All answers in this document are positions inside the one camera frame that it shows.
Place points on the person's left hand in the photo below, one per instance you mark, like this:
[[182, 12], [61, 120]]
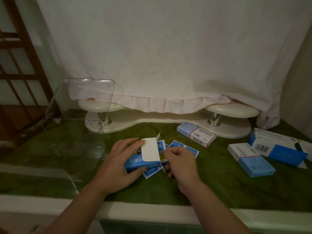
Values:
[[114, 165]]

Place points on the person's right hand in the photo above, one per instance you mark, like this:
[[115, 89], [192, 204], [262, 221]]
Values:
[[184, 166]]

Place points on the person's right thumb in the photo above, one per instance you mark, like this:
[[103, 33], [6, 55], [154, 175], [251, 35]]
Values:
[[170, 165]]

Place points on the person's left thumb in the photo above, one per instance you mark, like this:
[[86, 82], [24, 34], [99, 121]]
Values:
[[136, 173]]

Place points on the person's left forearm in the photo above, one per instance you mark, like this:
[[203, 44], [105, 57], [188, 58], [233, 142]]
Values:
[[78, 212]]

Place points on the person's right forearm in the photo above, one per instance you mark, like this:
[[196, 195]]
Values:
[[212, 212]]

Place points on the blue white medicine sachet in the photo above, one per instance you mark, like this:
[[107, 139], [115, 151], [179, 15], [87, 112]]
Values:
[[152, 172], [167, 146], [187, 148]]

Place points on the blue box with red stripe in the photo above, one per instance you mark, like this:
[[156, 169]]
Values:
[[196, 134]]

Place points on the white two-tier stand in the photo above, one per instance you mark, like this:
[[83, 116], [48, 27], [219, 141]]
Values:
[[165, 120]]

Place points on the chrome stand leg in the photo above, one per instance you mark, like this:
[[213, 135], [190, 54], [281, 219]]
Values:
[[215, 119], [104, 118]]

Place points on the clear acrylic panel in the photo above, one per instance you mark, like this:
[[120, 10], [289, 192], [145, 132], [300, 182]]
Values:
[[80, 114]]

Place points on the large blue white medicine box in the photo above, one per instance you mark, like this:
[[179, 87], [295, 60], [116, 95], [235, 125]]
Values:
[[275, 147]]

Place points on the white ruffled cloth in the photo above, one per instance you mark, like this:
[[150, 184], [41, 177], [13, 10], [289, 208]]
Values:
[[170, 51]]

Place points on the black pen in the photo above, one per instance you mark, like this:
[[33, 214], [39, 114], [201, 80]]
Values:
[[298, 146]]

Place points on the brown wooden lattice screen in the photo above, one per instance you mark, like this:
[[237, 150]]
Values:
[[22, 70]]

